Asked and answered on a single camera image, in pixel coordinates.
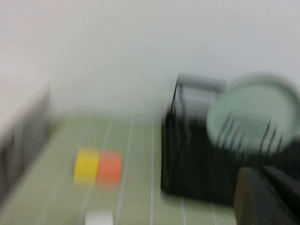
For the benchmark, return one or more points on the light green plate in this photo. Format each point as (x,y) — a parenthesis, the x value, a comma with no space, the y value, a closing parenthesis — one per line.
(253,103)

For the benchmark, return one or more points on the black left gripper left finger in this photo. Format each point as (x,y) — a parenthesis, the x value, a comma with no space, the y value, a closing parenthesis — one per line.
(250,199)

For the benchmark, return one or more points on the orange block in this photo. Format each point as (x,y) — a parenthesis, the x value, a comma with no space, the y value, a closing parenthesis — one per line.
(109,167)

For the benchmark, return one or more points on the yellow block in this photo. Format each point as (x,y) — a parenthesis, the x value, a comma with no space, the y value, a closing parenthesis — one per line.
(86,166)

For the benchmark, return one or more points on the black plastic drip tray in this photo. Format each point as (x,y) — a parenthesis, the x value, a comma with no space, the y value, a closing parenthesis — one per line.
(199,178)

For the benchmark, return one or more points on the white cube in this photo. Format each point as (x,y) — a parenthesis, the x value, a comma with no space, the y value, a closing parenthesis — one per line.
(98,219)

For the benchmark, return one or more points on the green grid tablecloth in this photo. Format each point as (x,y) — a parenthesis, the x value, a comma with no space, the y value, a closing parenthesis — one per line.
(140,199)

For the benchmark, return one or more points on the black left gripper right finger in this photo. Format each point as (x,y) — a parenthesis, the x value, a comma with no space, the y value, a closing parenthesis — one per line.
(287,189)

